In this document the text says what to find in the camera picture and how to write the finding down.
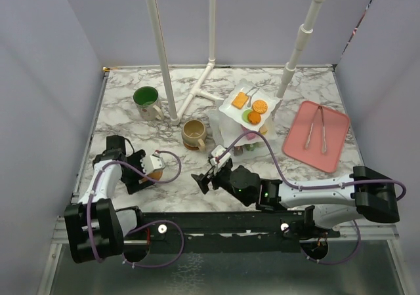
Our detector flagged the middle white pvc pole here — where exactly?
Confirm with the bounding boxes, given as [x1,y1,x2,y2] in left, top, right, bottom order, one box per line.
[177,0,224,115]

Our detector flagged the green swiss roll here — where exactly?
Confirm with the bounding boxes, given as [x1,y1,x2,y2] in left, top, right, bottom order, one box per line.
[246,143,259,151]

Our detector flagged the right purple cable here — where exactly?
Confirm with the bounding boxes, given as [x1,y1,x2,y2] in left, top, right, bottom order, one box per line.
[215,132,407,266]

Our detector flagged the yellow rectangular biscuit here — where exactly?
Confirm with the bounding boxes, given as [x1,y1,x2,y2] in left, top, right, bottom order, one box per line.
[231,92,249,109]

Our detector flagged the left white pvc pole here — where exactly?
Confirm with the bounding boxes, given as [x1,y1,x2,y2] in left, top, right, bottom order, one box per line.
[146,0,180,125]

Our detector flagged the three tier white stand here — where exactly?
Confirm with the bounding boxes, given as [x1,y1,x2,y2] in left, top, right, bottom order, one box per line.
[207,79,280,161]

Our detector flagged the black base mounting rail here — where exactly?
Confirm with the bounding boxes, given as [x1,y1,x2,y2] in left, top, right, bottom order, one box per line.
[66,209,342,254]

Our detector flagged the beige ceramic mug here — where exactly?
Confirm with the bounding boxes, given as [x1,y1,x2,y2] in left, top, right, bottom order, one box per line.
[181,119,207,151]

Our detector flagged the pink serving tray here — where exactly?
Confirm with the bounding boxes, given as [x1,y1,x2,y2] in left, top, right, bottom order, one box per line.
[282,100,350,173]

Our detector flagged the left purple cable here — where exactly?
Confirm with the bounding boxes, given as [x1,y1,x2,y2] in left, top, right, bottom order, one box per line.
[85,149,185,269]

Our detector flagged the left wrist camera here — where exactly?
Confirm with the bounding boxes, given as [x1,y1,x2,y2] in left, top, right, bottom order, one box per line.
[140,151,165,175]

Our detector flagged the green round biscuit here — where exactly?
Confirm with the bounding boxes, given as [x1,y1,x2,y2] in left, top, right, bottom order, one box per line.
[241,109,253,123]

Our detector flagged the pink cake slice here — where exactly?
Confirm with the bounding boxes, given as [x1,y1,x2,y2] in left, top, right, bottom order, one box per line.
[244,132,257,141]

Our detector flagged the yellow sponge cake square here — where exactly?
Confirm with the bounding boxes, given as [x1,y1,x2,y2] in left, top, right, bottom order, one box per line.
[259,125,268,135]

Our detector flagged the orange sandwich biscuit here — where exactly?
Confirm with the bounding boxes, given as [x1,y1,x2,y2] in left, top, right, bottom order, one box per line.
[252,100,268,114]

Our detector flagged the orange chip cookie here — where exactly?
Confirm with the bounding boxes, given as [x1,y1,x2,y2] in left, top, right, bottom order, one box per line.
[247,111,261,125]

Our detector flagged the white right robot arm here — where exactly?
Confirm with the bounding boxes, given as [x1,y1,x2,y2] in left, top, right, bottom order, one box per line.
[193,161,400,237]

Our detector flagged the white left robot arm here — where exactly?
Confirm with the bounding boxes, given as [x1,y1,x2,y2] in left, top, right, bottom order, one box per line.
[64,135,165,264]

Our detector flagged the purple cable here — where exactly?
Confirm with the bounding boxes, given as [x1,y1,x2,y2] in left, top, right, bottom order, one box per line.
[215,132,407,266]
[85,149,185,269]

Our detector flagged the wooden coaster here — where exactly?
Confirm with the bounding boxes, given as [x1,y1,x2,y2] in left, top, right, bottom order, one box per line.
[183,142,200,151]
[142,170,163,181]

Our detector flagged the green interior mug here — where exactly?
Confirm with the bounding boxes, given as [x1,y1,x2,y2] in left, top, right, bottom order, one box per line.
[133,86,164,121]

